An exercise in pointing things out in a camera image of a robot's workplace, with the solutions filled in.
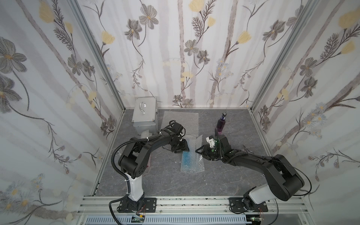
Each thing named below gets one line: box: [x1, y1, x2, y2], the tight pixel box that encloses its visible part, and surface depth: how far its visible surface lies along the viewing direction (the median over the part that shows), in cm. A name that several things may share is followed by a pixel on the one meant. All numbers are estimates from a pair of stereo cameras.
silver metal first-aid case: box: [131, 96, 159, 135], surface depth 99 cm
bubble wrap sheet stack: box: [160, 110, 199, 138], surface depth 117 cm
